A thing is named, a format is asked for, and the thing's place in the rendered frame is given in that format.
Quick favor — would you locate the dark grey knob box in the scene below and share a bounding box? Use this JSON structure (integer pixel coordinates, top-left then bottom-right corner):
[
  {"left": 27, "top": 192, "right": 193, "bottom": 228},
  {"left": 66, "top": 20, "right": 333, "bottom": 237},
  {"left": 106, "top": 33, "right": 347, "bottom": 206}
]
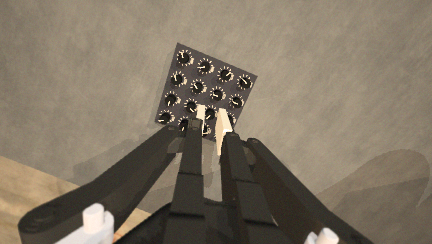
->
[{"left": 155, "top": 43, "right": 258, "bottom": 143}]

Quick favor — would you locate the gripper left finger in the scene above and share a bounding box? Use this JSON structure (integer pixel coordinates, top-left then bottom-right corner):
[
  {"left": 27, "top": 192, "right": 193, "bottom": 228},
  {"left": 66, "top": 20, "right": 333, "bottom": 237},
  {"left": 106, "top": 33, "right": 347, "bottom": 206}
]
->
[{"left": 17, "top": 105, "right": 206, "bottom": 244}]

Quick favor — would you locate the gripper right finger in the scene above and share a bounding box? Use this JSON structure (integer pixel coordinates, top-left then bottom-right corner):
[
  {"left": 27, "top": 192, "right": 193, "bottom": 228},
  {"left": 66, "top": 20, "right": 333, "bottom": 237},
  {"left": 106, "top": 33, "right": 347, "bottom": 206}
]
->
[{"left": 215, "top": 108, "right": 374, "bottom": 244}]

